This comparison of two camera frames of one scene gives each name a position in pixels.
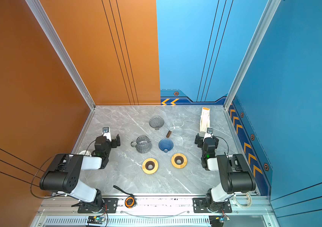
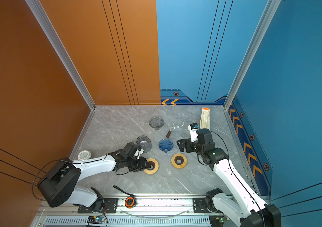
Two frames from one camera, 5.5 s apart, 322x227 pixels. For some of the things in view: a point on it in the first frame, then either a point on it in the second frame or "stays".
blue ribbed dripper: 166,145 stays
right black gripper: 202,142 to 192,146
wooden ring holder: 179,161 stays
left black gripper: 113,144 to 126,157
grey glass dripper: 156,122 stays
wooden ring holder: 150,166 stays
